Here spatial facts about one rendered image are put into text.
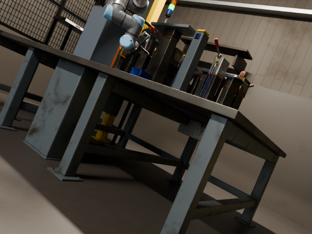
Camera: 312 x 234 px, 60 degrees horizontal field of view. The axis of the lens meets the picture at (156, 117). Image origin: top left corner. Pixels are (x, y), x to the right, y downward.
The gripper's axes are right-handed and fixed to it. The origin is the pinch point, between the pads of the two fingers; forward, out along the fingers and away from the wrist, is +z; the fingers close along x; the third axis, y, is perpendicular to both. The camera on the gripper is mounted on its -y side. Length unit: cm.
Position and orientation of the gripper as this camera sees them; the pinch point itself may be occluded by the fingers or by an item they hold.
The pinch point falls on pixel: (141, 47)
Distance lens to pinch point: 189.4
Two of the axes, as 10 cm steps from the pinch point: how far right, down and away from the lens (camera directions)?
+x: 7.5, 6.6, -0.4
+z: 1.5, -1.2, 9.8
